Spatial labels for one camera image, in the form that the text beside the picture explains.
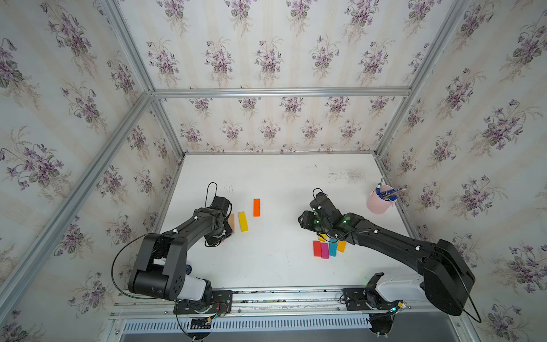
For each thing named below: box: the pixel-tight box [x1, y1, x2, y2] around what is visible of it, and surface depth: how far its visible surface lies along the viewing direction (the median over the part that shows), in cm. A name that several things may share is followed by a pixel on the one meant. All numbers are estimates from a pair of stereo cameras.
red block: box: [312, 240, 322, 258], surface depth 87 cm
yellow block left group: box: [237, 211, 250, 233], surface depth 95 cm
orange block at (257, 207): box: [253, 198, 262, 218], surface depth 100 cm
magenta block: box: [320, 242, 330, 260], surface depth 86 cm
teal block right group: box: [329, 237, 339, 258], surface depth 86 cm
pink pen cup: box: [366, 183, 399, 215], surface depth 93 cm
